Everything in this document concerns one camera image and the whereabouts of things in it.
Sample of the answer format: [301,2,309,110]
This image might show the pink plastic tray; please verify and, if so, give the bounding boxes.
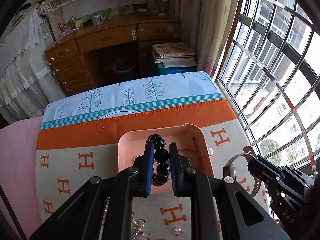
[117,123,215,195]

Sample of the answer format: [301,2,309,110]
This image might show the blue storage box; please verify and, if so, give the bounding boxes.
[156,64,198,74]

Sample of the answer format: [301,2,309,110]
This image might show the wooden bookshelf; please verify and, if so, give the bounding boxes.
[44,0,97,40]

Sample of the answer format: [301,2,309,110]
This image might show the metal window grille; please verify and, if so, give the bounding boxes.
[214,0,320,170]

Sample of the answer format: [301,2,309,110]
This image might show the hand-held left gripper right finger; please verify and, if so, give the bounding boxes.
[169,142,292,240]

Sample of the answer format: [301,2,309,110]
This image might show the blue tree-print bedsheet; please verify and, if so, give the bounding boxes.
[40,71,223,130]

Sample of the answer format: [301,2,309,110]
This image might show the white lace cloth cover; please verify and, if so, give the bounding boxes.
[0,5,68,124]

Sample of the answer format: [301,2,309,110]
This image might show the dark waste bin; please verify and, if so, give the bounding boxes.
[109,59,137,80]

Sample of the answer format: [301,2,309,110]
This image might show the gold pin brooch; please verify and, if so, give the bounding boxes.
[129,212,152,240]

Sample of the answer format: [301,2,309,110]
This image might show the orange and cream patterned blanket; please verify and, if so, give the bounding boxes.
[36,99,273,240]

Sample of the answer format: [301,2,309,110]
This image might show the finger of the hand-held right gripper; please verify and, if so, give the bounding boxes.
[247,160,308,205]
[257,156,313,188]

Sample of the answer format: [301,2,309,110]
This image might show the wooden desk with drawers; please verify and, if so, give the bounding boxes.
[44,12,183,97]

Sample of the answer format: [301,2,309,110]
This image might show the black bead bracelet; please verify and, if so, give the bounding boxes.
[144,134,172,187]

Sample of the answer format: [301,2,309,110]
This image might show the pink bedsheet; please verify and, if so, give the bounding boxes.
[0,116,44,240]

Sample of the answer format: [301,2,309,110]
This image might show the pale floral curtain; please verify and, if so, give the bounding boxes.
[174,0,242,77]

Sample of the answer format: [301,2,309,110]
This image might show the clear storage jars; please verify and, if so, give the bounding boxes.
[147,0,168,14]

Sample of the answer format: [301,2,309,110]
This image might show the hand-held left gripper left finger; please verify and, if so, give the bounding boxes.
[29,142,155,240]

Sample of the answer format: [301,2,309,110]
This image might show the stack of books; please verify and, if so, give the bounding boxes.
[152,42,198,68]

